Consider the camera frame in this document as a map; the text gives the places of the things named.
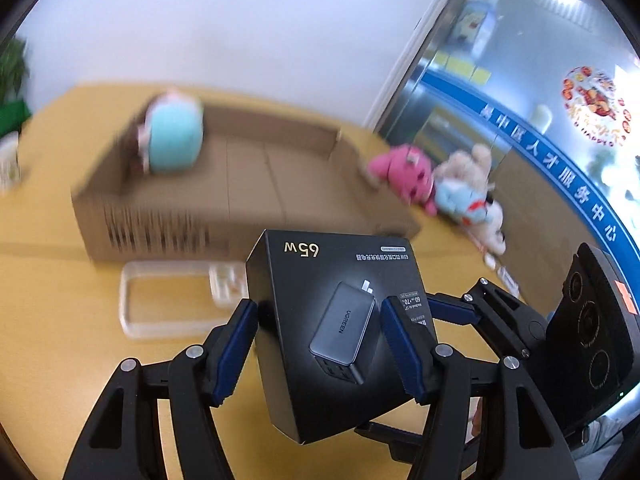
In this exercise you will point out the pink plush toy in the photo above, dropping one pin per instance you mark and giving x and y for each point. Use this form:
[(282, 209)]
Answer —
[(408, 172)]

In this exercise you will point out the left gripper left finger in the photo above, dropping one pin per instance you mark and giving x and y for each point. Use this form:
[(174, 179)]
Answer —
[(121, 437)]

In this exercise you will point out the light blue plush toy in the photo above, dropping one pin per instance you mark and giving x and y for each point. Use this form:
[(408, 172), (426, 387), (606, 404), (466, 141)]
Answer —
[(460, 201)]

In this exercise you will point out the clear phone case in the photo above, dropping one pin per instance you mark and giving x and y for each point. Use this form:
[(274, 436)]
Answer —
[(178, 299)]

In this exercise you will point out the black charger box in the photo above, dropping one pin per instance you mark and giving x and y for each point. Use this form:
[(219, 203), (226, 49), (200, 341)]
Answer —
[(324, 363)]

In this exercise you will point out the green potted plant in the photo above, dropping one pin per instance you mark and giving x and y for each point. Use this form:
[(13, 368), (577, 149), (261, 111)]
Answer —
[(13, 69)]

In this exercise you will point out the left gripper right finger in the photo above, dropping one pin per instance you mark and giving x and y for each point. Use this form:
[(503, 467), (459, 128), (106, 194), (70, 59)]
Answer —
[(488, 414)]

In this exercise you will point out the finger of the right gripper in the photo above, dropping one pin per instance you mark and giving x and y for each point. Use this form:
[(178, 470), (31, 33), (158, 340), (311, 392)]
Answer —
[(452, 309)]

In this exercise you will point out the brown cardboard tray box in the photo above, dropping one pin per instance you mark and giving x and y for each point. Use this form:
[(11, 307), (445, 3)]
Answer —
[(256, 171)]

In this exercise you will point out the teal pink pig plush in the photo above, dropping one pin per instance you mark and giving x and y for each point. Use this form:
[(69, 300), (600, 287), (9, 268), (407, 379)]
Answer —
[(167, 136)]

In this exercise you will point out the beige rabbit plush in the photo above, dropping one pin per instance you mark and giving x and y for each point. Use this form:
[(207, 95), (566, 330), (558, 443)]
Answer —
[(474, 168)]

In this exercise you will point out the paper cup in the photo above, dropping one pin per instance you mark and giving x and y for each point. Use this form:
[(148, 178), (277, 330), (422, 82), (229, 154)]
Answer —
[(10, 174)]

